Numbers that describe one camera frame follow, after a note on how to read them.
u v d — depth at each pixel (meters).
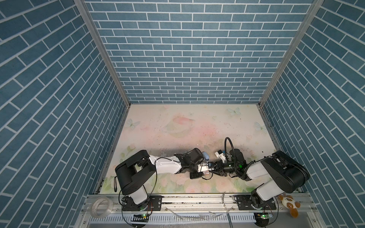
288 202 0.72
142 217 0.72
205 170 0.76
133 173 0.45
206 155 0.89
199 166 0.75
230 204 0.74
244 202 0.74
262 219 0.71
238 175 0.69
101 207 0.73
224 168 0.77
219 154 0.85
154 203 0.74
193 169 0.72
